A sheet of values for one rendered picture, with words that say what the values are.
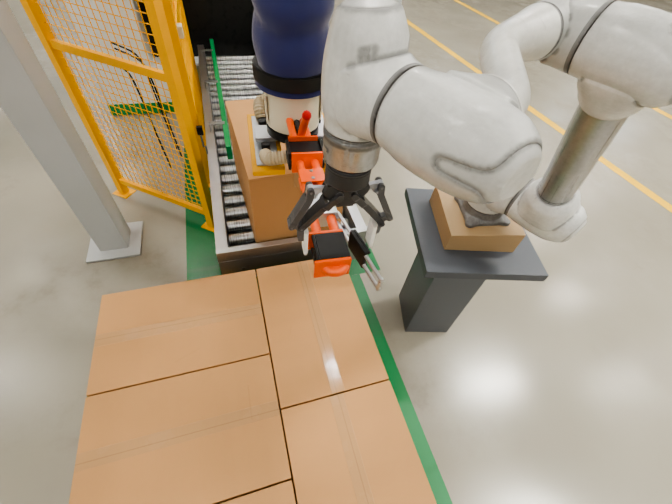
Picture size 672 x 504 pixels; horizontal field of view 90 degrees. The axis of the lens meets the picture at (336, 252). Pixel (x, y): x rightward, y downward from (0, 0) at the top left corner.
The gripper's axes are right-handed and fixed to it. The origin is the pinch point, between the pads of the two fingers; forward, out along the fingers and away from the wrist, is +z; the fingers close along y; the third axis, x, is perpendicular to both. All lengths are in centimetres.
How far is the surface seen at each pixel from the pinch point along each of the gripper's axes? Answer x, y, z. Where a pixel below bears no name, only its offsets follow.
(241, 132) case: -91, 19, 29
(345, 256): 4.1, -0.6, -0.5
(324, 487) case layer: 35, 5, 69
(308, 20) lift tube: -49, -1, -25
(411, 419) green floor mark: 13, -46, 124
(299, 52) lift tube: -49, 1, -18
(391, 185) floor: -161, -94, 124
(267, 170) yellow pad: -42.6, 11.3, 12.8
